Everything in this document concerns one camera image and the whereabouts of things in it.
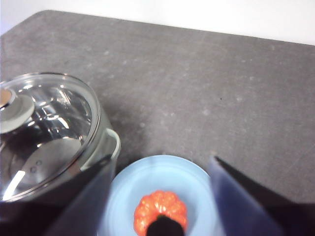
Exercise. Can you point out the orange pumpkin with green stem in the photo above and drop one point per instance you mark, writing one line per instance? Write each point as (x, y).
(157, 204)

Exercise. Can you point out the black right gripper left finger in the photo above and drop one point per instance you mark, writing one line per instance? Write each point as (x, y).
(73, 211)

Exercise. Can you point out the glass lid with green knob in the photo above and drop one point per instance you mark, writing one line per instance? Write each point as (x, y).
(54, 118)

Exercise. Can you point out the pale green electric steamer pot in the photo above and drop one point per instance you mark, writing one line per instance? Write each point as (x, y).
(108, 145)

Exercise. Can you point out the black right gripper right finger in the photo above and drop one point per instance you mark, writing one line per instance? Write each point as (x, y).
(246, 209)

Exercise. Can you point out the blue round plate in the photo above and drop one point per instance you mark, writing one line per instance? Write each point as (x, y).
(152, 177)

